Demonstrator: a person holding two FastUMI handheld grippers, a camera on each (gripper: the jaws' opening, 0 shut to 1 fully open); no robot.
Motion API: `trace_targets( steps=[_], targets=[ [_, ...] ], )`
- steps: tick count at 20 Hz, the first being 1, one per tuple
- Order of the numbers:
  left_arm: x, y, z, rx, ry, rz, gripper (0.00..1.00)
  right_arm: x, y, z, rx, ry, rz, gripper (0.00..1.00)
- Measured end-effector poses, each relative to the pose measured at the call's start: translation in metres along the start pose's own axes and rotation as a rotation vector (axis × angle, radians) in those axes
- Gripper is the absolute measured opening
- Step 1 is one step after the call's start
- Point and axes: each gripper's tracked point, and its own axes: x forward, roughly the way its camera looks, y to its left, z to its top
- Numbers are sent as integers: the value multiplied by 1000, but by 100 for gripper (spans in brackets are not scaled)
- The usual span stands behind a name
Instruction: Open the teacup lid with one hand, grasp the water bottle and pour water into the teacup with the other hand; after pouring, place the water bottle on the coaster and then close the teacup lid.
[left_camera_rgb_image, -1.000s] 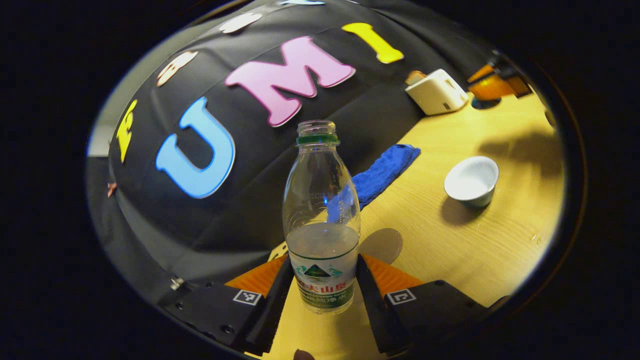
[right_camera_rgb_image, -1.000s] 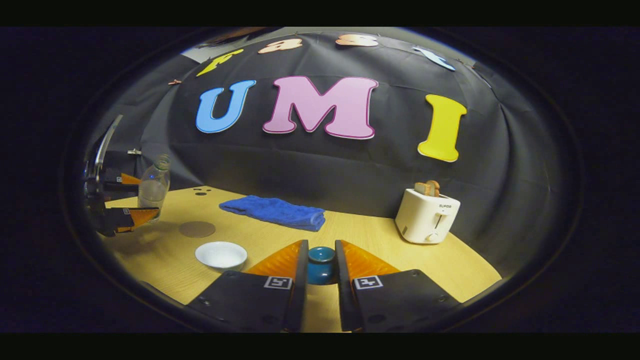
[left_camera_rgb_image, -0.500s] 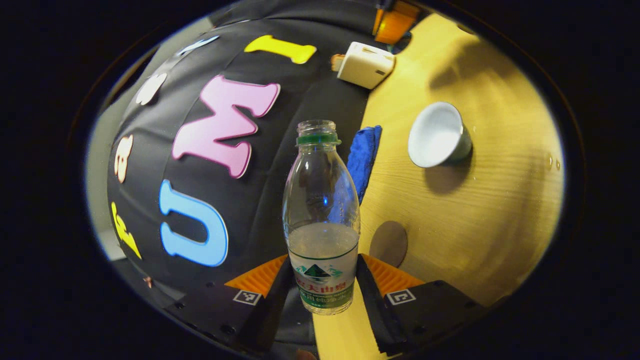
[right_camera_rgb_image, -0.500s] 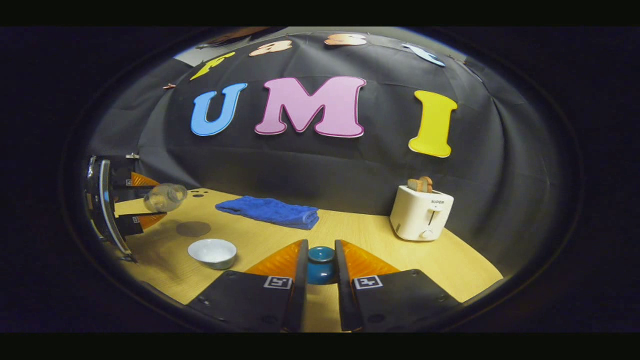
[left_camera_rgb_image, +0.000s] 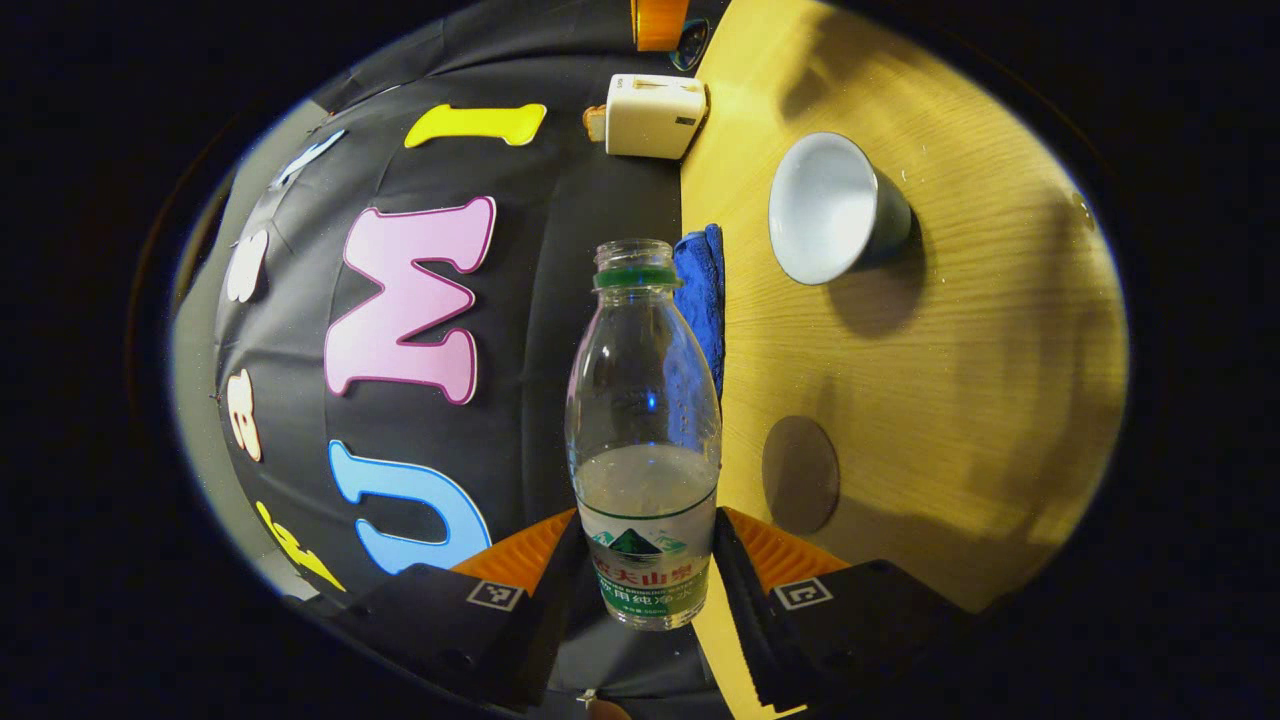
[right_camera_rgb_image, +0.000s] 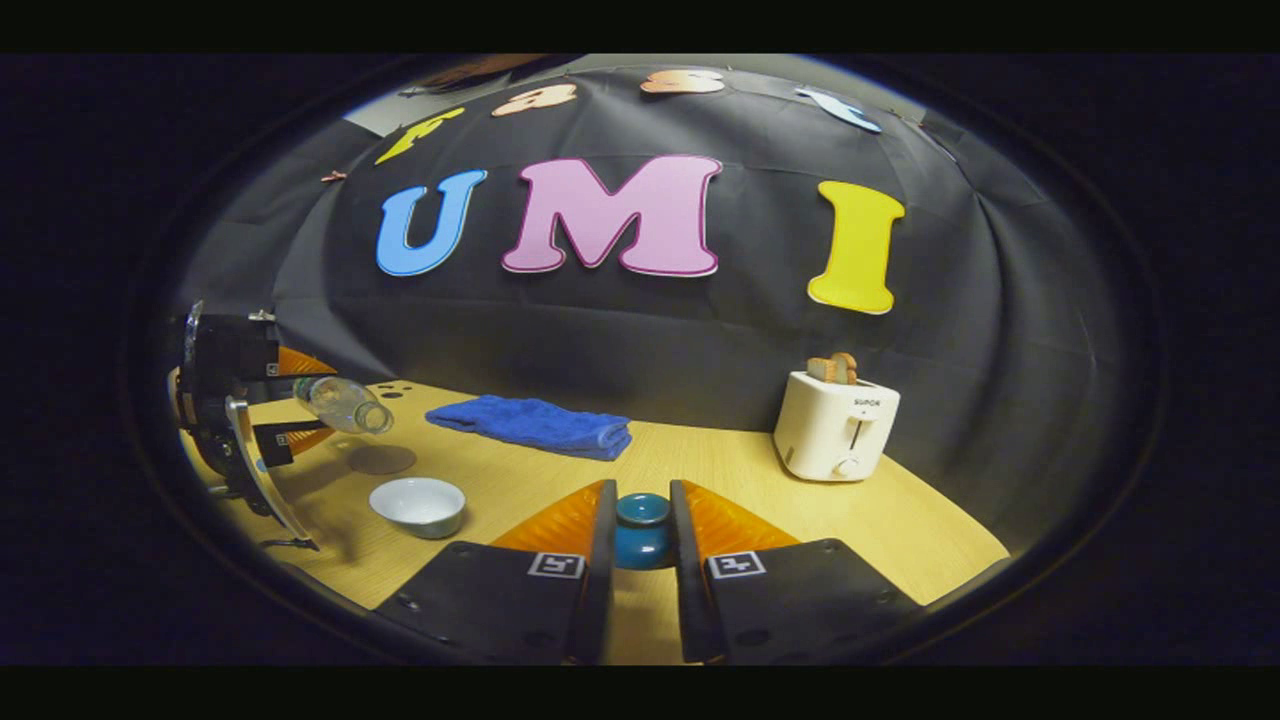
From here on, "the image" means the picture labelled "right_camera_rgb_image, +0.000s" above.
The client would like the clear plastic water bottle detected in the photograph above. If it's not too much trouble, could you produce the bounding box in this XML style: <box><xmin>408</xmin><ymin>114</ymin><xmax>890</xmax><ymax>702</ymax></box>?
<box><xmin>293</xmin><ymin>375</ymin><xmax>395</xmax><ymax>435</ymax></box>

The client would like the white toaster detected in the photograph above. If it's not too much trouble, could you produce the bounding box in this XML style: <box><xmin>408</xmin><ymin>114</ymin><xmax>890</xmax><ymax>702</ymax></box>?
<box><xmin>773</xmin><ymin>370</ymin><xmax>901</xmax><ymax>483</ymax></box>

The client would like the blue teacup lid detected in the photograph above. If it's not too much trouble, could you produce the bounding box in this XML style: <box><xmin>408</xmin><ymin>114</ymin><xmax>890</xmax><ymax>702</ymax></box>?
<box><xmin>612</xmin><ymin>492</ymin><xmax>676</xmax><ymax>571</ymax></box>

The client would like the round brown coaster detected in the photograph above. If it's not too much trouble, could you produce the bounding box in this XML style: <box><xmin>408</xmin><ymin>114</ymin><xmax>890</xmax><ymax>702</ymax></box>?
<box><xmin>347</xmin><ymin>445</ymin><xmax>418</xmax><ymax>476</ymax></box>

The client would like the black backdrop cloth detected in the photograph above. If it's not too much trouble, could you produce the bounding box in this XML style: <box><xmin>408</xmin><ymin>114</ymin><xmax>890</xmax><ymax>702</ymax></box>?
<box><xmin>175</xmin><ymin>65</ymin><xmax>1151</xmax><ymax>561</ymax></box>

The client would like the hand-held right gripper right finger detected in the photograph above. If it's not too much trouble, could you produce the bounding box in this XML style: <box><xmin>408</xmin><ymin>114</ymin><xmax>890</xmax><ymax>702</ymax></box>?
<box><xmin>670</xmin><ymin>478</ymin><xmax>923</xmax><ymax>666</ymax></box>

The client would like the white teacup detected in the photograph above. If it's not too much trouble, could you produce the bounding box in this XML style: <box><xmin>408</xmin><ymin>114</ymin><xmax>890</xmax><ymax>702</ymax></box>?
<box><xmin>369</xmin><ymin>477</ymin><xmax>468</xmax><ymax>540</ymax></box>

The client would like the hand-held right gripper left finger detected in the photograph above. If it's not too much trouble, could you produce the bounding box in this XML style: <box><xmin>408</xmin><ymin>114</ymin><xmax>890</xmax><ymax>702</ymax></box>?
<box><xmin>375</xmin><ymin>478</ymin><xmax>619</xmax><ymax>666</ymax></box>

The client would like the blue folded towel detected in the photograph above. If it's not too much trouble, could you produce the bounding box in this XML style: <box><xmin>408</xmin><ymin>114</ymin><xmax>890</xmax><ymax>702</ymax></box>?
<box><xmin>425</xmin><ymin>395</ymin><xmax>633</xmax><ymax>462</ymax></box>

